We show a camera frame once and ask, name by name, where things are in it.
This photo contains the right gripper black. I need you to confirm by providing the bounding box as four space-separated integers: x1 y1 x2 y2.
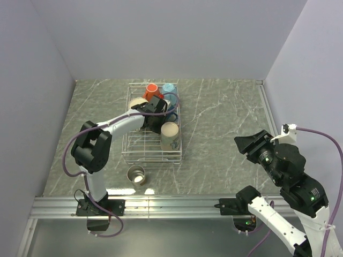
233 127 283 184

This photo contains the beige patterned mug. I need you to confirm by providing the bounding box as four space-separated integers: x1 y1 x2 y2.
160 122 180 154

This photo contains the dark blue faceted mug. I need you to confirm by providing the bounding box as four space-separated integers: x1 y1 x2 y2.
166 105 178 122

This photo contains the green interior floral mug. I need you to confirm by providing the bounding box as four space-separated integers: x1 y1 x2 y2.
128 97 148 109

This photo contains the orange mug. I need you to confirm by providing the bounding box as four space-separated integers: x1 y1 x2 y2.
143 84 164 101

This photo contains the light blue mug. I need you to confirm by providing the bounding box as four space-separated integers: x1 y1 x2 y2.
161 83 177 108

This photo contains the stainless steel cup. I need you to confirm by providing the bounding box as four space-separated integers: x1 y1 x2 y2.
126 165 147 188

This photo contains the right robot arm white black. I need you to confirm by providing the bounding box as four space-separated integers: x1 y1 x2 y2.
234 130 342 256

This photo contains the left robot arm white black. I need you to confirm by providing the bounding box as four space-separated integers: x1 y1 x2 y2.
68 95 169 215

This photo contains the white wire dish rack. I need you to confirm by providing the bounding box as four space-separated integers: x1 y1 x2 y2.
122 82 182 165

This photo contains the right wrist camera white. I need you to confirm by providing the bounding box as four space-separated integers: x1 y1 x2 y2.
270 124 297 145

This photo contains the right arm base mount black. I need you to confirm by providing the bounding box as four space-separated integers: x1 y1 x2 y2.
214 198 264 235

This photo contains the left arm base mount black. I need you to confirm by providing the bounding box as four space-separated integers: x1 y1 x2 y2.
73 189 125 232

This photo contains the aluminium mounting rail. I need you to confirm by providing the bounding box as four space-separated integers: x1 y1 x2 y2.
16 194 322 257

